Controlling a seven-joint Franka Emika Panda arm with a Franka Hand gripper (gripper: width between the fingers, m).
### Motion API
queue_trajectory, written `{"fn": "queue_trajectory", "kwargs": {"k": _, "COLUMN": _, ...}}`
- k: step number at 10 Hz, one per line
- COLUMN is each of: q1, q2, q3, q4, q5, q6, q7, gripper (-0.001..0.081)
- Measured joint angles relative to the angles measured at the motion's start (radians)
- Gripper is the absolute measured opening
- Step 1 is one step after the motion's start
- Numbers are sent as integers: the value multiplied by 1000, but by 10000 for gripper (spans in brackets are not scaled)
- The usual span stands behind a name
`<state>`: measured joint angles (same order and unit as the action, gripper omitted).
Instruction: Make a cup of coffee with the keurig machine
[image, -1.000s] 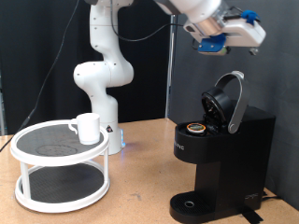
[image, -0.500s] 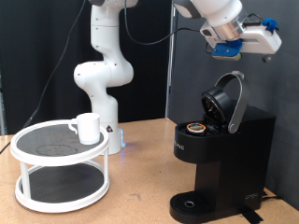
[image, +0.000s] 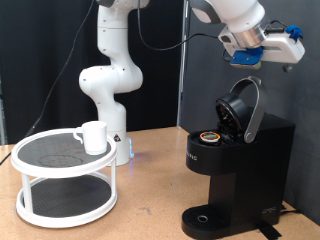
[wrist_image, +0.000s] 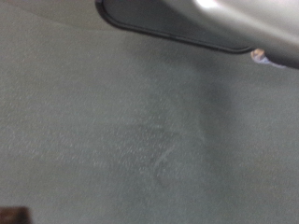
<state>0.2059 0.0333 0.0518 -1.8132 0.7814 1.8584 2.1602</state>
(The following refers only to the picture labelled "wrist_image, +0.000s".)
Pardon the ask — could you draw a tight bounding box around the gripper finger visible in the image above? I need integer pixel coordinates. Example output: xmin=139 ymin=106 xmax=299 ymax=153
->
xmin=0 ymin=206 xmax=32 ymax=224

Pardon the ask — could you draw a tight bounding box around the black Keurig coffee machine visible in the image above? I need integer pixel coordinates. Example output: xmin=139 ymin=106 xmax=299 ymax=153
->
xmin=94 ymin=0 xmax=299 ymax=70

